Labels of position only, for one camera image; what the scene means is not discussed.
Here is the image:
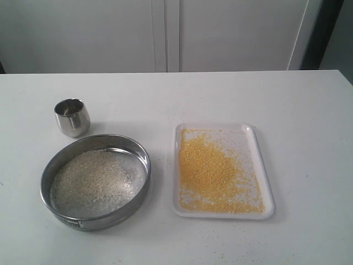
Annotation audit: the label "round steel mesh sieve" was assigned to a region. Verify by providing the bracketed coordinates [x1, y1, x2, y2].
[40, 134, 151, 231]

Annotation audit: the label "stainless steel cup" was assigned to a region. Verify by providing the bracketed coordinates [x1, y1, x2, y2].
[54, 98, 90, 138]

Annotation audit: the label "yellow and white grain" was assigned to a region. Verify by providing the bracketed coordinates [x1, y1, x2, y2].
[51, 150, 146, 219]

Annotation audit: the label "clear plastic tray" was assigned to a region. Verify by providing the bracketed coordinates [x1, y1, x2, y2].
[172, 123, 275, 220]

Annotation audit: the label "yellow millet grains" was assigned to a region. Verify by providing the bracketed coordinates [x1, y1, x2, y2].
[178, 129, 265, 214]

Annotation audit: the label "white cabinet doors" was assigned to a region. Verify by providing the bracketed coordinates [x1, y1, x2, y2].
[1, 1, 322, 73]

